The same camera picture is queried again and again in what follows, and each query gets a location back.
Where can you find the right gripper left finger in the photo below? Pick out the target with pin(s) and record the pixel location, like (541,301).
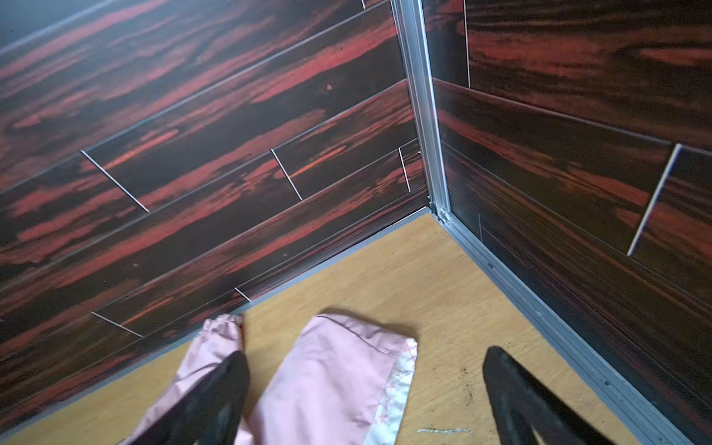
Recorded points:
(210,413)

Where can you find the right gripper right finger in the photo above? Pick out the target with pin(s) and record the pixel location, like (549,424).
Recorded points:
(527,412)

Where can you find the pink zip jacket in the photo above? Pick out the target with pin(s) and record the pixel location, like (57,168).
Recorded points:
(344,381)

